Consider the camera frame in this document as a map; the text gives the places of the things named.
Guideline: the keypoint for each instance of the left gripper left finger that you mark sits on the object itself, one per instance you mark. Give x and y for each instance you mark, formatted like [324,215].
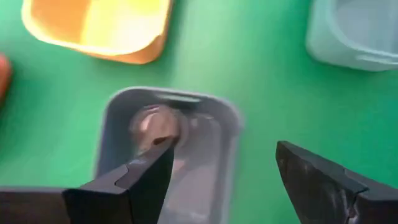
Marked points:
[118,199]

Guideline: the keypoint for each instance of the yellow plastic bin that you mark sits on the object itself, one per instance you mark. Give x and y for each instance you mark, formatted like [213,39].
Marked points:
[93,28]

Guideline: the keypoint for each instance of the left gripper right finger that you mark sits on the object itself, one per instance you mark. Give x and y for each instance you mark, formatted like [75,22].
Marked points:
[326,193]

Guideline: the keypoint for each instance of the orange plastic bin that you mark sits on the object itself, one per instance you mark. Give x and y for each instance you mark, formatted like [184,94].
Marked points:
[3,74]

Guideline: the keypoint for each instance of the green table mat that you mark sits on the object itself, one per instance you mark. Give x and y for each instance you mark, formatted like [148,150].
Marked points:
[264,93]

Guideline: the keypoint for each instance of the dark blue plastic bin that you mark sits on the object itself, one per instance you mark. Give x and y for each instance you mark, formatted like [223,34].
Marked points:
[205,174]

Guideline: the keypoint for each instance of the brown round object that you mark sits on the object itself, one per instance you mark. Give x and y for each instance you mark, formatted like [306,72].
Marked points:
[149,123]

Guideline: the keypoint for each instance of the light blue plastic bin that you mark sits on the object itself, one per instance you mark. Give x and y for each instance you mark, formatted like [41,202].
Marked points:
[357,31]

